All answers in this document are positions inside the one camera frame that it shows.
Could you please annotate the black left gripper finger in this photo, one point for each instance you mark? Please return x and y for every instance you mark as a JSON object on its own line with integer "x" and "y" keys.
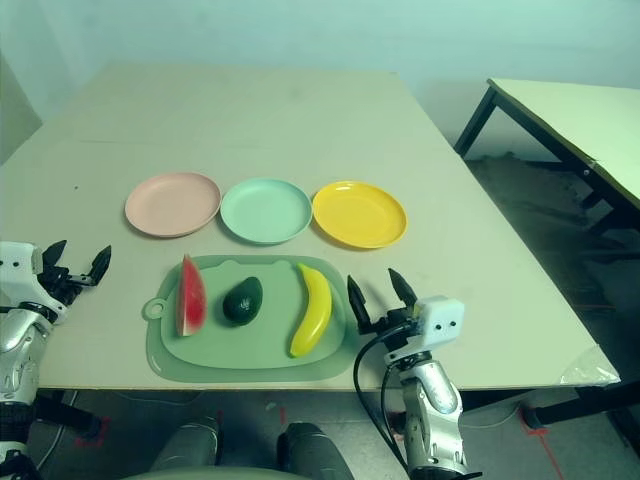
{"x": 54, "y": 256}
{"x": 99, "y": 265}

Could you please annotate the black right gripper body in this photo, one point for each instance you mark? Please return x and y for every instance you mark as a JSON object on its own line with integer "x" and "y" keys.
{"x": 397, "y": 332}

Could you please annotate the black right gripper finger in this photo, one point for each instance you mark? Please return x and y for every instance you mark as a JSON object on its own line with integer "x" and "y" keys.
{"x": 358, "y": 302}
{"x": 402, "y": 292}

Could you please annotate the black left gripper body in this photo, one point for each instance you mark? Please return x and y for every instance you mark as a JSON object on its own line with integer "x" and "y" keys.
{"x": 62, "y": 282}

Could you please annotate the yellow banana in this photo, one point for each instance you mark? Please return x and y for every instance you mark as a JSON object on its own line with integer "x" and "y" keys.
{"x": 315, "y": 310}

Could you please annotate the red watermelon slice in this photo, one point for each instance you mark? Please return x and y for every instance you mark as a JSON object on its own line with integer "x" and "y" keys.
{"x": 192, "y": 305}

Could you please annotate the dark green avocado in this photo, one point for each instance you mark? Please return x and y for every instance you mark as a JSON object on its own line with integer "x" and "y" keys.
{"x": 242, "y": 302}

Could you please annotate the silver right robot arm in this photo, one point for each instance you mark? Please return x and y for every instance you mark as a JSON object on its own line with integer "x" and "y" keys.
{"x": 435, "y": 395}

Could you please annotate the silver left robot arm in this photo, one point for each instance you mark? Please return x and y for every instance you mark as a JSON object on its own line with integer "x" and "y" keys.
{"x": 20, "y": 360}

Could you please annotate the yellow plastic plate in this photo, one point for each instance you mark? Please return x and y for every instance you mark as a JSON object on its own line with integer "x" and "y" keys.
{"x": 360, "y": 215}

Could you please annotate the pink plastic plate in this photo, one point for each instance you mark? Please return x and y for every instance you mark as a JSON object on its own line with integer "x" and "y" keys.
{"x": 172, "y": 205}

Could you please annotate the green silicone placemat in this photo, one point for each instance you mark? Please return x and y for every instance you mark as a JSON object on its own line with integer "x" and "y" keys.
{"x": 270, "y": 345}

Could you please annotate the black metal table leg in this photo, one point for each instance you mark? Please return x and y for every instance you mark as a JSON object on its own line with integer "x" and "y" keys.
{"x": 65, "y": 412}
{"x": 500, "y": 398}

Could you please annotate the mint green plastic plate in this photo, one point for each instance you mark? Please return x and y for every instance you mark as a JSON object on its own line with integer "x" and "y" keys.
{"x": 266, "y": 210}

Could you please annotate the short red tape strip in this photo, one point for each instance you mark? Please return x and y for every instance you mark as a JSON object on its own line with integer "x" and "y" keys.
{"x": 282, "y": 415}

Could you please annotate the grey robot right leg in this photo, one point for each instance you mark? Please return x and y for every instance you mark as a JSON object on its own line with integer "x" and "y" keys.
{"x": 315, "y": 450}

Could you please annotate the red tape foot marking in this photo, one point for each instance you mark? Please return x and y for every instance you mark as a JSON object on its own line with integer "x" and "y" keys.
{"x": 95, "y": 432}
{"x": 542, "y": 440}

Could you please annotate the clear plastic corner wrap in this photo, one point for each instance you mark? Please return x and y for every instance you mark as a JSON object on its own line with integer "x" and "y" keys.
{"x": 590, "y": 367}

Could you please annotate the grey robot torso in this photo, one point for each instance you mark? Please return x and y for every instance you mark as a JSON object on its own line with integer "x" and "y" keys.
{"x": 200, "y": 475}

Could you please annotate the black-framed side table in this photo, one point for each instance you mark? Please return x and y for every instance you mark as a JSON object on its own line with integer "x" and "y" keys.
{"x": 575, "y": 115}

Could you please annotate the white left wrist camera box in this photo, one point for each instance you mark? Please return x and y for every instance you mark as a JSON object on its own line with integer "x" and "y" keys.
{"x": 17, "y": 272}

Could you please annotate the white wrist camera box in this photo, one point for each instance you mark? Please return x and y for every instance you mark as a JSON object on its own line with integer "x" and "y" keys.
{"x": 442, "y": 320}
{"x": 17, "y": 272}

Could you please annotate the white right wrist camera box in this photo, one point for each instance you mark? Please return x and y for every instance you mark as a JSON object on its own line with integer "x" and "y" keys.
{"x": 442, "y": 320}

